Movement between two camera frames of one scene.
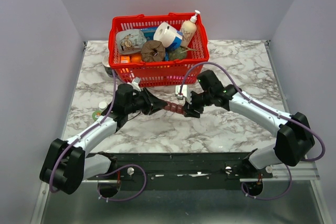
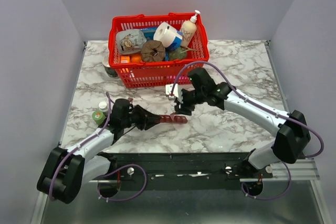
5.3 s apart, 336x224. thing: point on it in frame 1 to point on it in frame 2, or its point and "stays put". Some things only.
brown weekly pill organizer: [175, 107] to [173, 118]
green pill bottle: [96, 114] stays put
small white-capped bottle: [102, 105] stays put
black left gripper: [153, 103] to [147, 119]
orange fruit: [136, 58] stays put
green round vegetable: [178, 53] stays put
